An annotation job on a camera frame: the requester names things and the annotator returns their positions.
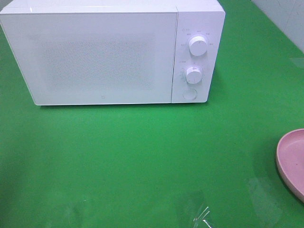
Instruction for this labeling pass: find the round white door button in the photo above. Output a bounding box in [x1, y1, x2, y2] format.
[183, 88, 197, 100]

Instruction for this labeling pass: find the white microwave knob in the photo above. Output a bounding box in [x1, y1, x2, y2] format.
[189, 35, 208, 57]
[186, 66, 203, 85]

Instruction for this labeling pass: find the white microwave door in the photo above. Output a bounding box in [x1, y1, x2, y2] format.
[0, 12, 177, 105]

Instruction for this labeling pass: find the pink round plate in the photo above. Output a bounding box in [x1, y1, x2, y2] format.
[276, 129, 304, 201]

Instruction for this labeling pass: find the white microwave oven body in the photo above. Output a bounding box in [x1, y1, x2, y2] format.
[0, 0, 225, 103]

